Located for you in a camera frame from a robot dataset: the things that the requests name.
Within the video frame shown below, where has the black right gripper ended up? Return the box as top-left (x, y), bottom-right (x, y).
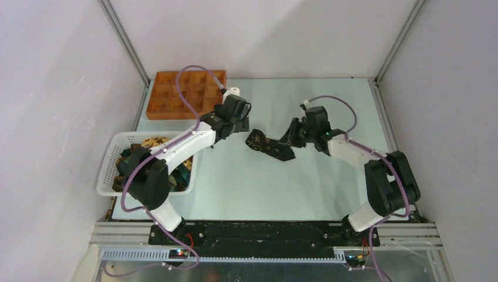
top-left (278, 117), bottom-right (317, 149)

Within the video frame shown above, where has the black gold floral tie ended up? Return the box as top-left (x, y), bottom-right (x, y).
top-left (245, 129), bottom-right (295, 162)

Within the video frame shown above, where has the wooden compartment tray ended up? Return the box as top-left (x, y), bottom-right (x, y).
top-left (146, 70), bottom-right (228, 120)

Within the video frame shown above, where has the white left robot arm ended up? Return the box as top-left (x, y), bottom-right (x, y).
top-left (122, 93), bottom-right (252, 245)

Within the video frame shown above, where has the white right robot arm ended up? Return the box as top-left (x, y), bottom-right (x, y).
top-left (279, 105), bottom-right (420, 246)

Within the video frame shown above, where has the white plastic basket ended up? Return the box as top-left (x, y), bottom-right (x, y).
top-left (96, 131), bottom-right (198, 199)

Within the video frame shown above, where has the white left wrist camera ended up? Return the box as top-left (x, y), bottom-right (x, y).
top-left (221, 87), bottom-right (240, 99)

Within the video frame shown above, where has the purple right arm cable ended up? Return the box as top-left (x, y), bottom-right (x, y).
top-left (305, 95), bottom-right (411, 282)

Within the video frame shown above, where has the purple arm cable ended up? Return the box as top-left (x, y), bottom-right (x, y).
top-left (305, 95), bottom-right (411, 282)
top-left (102, 65), bottom-right (228, 278)

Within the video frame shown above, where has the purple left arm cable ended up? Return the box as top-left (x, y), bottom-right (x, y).
top-left (102, 65), bottom-right (228, 278)

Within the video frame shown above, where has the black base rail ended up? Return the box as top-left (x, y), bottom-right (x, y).
top-left (148, 220), bottom-right (380, 259)

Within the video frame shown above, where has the aluminium frame rail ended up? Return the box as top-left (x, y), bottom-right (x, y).
top-left (90, 220), bottom-right (443, 263)

